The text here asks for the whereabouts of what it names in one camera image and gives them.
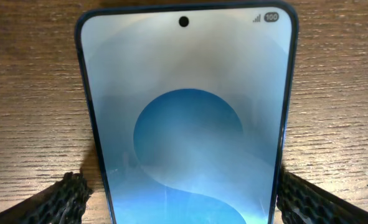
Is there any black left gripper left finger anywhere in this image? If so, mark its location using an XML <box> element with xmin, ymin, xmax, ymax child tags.
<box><xmin>0</xmin><ymin>172</ymin><xmax>93</xmax><ymax>224</ymax></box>

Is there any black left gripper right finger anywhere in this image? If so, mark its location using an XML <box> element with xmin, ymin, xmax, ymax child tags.
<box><xmin>276</xmin><ymin>170</ymin><xmax>368</xmax><ymax>224</ymax></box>

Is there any blue Samsung smartphone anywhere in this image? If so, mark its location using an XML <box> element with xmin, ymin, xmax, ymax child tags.
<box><xmin>75</xmin><ymin>1</ymin><xmax>298</xmax><ymax>224</ymax></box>

